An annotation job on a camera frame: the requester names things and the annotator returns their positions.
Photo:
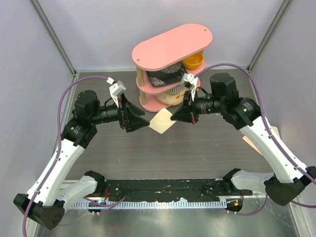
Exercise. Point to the black floral plate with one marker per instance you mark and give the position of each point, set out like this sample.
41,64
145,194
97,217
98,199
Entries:
168,75

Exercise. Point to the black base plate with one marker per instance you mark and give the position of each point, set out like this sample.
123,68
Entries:
166,190

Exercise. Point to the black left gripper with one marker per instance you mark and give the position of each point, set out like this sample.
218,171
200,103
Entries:
127,119

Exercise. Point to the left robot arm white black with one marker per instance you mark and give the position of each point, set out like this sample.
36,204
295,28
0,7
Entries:
45,203

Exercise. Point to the beige patterned plate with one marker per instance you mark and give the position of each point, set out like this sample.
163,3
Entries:
172,100

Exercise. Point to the aluminium frame rail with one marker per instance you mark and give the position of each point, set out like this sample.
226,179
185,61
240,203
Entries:
52,34
285,5

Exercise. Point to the white slotted cable duct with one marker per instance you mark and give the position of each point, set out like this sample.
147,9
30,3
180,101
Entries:
181,204

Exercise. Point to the striped small bowl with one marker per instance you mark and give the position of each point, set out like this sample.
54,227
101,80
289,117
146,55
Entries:
175,90

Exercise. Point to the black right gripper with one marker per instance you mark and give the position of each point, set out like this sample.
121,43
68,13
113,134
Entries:
187,112

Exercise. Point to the aluminium frame rail left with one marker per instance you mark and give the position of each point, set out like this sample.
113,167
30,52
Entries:
52,34

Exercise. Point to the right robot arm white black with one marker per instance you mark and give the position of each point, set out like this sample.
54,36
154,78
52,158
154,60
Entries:
289,176

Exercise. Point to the aluminium frame rail right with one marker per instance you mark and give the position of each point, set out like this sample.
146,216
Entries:
285,5

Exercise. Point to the yellow bowl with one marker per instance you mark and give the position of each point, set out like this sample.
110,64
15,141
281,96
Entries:
193,61

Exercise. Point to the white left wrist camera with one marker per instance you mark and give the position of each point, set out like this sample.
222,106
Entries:
116,89

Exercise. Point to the pink three-tier shelf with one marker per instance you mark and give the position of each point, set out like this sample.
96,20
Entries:
162,51

